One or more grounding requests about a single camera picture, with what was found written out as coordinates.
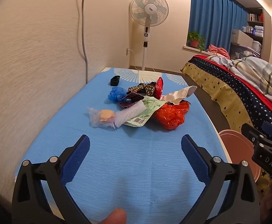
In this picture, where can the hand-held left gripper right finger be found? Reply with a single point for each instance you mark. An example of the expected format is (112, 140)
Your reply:
(196, 158)

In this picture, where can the yellow star bed skirt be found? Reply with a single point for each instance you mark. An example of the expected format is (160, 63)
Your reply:
(224, 93)

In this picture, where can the large white storage box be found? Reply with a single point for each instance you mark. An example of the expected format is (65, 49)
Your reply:
(242, 38)

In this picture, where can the bed with red blanket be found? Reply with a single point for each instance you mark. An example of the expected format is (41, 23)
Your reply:
(270, 105)

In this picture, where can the pale plaid quilt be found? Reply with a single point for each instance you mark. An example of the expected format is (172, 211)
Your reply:
(254, 70)

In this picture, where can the red snack packet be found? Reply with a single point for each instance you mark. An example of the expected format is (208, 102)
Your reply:
(159, 87)

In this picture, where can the orange plastic bag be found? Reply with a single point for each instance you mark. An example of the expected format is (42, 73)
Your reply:
(170, 116)

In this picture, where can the dark floral wrapper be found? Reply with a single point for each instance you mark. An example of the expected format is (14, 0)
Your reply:
(141, 89)

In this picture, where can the small black case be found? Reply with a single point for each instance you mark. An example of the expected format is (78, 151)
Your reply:
(115, 81)

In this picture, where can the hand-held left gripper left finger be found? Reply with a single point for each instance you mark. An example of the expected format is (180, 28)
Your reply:
(77, 158)

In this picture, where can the green white packet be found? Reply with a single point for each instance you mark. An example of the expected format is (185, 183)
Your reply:
(147, 112)

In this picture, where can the blue plastic bag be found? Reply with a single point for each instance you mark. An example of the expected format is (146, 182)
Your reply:
(116, 94)

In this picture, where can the pink round bin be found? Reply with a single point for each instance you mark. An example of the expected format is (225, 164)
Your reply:
(233, 144)

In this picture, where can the blue curtain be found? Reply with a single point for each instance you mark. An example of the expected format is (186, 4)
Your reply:
(210, 16)

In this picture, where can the clear plastic storage box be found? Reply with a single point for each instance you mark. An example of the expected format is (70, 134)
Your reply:
(237, 52)

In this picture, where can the maroon plaid packet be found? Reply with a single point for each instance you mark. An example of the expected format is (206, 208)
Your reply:
(131, 98)

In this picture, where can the small white storage box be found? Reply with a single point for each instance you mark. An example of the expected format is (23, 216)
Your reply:
(257, 46)

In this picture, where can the white standing fan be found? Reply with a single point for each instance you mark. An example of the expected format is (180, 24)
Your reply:
(149, 9)

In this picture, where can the clear plastic bag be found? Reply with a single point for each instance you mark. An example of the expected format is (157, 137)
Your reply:
(98, 119)

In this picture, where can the wooden bookshelf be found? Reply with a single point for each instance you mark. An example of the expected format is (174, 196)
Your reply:
(256, 16)

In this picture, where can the white windowsill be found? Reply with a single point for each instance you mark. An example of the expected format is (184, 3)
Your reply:
(194, 49)

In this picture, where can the white wall plug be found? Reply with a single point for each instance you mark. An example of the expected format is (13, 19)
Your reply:
(127, 51)

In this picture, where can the potted green plant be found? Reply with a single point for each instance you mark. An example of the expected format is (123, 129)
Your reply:
(194, 42)

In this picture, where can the navy star bed sheet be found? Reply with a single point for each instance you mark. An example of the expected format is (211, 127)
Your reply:
(243, 100)

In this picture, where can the person's left hand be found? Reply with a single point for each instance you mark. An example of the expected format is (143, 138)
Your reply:
(113, 217)

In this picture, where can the pink cloth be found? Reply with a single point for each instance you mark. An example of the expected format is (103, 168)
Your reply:
(217, 50)

